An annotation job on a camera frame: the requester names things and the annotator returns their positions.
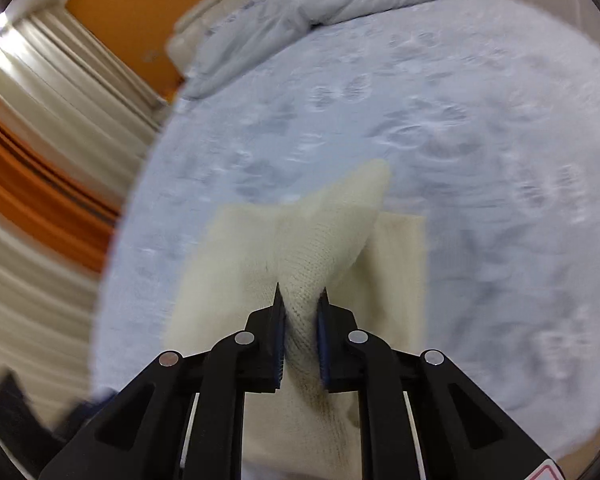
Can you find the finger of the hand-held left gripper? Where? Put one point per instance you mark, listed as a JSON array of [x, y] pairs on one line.
[[87, 410], [17, 410]]

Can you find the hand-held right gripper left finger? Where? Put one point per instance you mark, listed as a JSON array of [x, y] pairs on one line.
[[279, 355]]

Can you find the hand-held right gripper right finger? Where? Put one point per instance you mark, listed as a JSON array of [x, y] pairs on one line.
[[322, 355]]

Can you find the cream knit cardigan red buttons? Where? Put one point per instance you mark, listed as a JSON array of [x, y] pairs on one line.
[[305, 250]]

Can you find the cream curtain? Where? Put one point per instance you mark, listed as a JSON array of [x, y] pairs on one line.
[[55, 60], [30, 310]]

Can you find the bed with butterfly print sheet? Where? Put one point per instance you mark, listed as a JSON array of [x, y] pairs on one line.
[[455, 185]]

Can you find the orange curtain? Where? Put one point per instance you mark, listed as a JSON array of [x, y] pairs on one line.
[[30, 175]]

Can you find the grey duvet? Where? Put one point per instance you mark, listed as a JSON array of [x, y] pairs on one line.
[[330, 0]]

